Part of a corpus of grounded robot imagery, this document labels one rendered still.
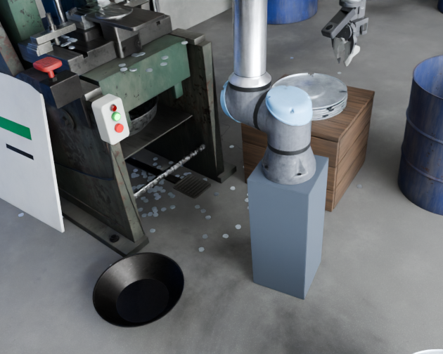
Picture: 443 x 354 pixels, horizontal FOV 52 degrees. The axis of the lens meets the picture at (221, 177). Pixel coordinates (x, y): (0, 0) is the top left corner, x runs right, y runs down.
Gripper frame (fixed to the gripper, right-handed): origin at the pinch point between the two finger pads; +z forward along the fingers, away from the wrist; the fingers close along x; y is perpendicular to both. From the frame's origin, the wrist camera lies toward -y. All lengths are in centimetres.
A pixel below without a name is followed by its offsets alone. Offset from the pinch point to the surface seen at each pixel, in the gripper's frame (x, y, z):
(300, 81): 23.6, 3.9, 17.2
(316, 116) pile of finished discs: 3.1, -7.4, 20.0
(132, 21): 34, -58, -22
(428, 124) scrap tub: -26.5, 16.2, 20.2
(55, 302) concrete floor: 19, -113, 56
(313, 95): 11.2, -1.3, 16.6
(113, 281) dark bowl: 11, -94, 53
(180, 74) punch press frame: 40, -41, 4
